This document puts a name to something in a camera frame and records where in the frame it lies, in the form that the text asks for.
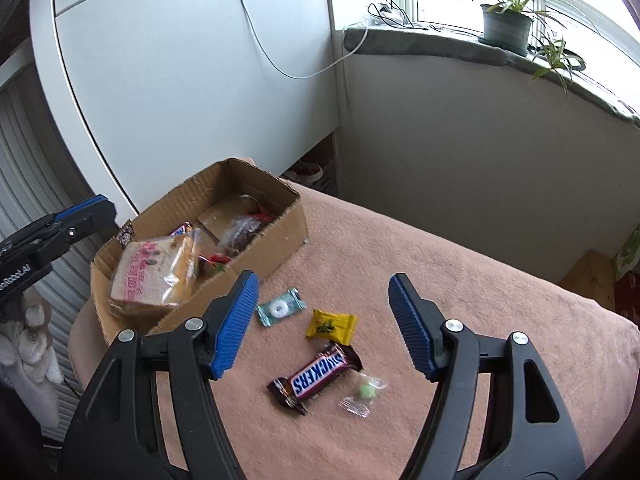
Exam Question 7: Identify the black cartoon snack packet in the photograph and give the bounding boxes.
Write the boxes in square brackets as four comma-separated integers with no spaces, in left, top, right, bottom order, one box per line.
[116,220,136,249]

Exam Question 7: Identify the teal mint candy packet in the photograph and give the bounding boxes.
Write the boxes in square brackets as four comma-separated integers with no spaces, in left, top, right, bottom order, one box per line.
[256,287,307,327]

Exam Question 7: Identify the red date snack packet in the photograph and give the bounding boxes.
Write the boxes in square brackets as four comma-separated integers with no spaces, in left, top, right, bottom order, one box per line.
[198,254,231,273]
[218,212,274,255]

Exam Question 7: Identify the yellow candy packet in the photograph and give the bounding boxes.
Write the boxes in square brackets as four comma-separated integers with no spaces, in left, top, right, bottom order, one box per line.
[306,309,359,346]

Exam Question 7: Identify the packaged bread slices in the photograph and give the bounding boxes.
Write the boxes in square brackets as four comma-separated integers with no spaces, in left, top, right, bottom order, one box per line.
[110,234,200,316]

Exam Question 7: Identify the Snickers bar Chinese label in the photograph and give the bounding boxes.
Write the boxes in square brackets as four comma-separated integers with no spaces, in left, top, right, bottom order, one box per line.
[169,222,193,236]

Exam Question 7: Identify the Snickers bar English label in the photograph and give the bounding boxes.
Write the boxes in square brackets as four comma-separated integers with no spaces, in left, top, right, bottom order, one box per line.
[267,341,362,415]

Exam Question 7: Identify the green candy clear wrapper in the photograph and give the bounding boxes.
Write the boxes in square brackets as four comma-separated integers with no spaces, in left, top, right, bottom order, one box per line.
[340,373,388,418]

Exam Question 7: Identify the left hand fuzzy sleeve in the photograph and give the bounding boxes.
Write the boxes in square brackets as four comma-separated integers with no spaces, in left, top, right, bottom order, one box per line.
[1,297,64,429]

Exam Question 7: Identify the brown cardboard box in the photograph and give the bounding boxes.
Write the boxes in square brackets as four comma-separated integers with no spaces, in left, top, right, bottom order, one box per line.
[90,158,308,342]

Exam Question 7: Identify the white cabinet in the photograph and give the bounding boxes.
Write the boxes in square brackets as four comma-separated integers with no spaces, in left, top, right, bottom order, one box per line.
[29,0,338,220]

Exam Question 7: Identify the green white paper bag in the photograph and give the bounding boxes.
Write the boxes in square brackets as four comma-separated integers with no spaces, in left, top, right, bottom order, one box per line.
[613,226,640,281]

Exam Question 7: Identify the grey window sill cushion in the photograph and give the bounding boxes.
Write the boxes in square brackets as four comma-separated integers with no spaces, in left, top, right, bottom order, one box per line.
[342,26,639,129]

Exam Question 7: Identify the potted spider plant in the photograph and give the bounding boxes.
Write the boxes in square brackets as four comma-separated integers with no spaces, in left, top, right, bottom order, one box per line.
[480,0,587,81]

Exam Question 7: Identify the white hanging cable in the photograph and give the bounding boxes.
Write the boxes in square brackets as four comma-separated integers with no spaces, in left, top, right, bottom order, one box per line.
[235,0,371,82]

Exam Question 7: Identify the power strip with cables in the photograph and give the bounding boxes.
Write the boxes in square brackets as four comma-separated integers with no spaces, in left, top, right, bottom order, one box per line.
[367,0,423,30]

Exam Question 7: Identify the window frame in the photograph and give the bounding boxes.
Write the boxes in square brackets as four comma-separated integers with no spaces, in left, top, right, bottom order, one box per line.
[394,0,639,107]

